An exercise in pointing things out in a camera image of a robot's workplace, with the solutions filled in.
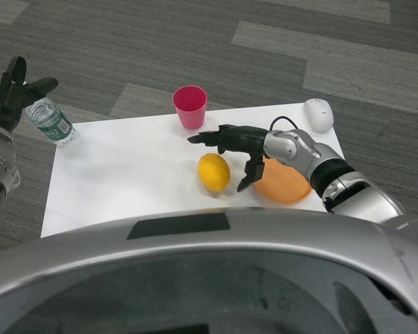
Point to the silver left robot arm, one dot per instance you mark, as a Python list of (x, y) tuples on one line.
[(0, 170)]

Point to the white computer mouse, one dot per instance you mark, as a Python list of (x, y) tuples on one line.
[(319, 115)]

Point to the silver robot chest black window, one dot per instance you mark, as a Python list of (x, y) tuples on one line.
[(209, 243)]

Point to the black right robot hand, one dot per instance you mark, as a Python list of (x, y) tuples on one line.
[(244, 139)]

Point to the yellow lemon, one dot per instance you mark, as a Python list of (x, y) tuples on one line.
[(213, 172)]

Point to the clear water bottle green label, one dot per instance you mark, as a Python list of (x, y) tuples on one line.
[(52, 123)]

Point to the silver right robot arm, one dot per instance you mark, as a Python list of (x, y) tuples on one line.
[(334, 170)]

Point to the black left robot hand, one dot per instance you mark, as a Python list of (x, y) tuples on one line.
[(5, 102)]

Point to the orange plastic plate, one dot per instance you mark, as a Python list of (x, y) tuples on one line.
[(282, 186)]

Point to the pink plastic cup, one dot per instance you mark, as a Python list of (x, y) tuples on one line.
[(191, 116)]

